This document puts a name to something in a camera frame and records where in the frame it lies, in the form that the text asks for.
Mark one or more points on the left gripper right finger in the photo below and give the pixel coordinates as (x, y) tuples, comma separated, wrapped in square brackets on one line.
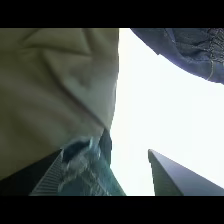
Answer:
[(173, 180)]

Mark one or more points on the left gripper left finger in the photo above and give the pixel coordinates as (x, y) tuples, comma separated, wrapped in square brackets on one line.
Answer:
[(83, 176)]

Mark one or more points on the brown garment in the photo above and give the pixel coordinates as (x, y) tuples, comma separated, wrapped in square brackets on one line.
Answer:
[(50, 83)]

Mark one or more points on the blue jeans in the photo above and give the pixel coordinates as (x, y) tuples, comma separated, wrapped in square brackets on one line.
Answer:
[(186, 46)]

